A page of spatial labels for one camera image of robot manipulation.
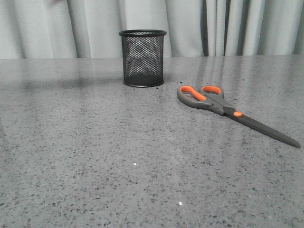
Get black mesh pen cup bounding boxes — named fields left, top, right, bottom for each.
left=119, top=29, right=167, bottom=87

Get grey curtain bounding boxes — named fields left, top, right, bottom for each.
left=0, top=0, right=304, bottom=59

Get grey orange scissors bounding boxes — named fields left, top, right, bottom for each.
left=177, top=85, right=301, bottom=148

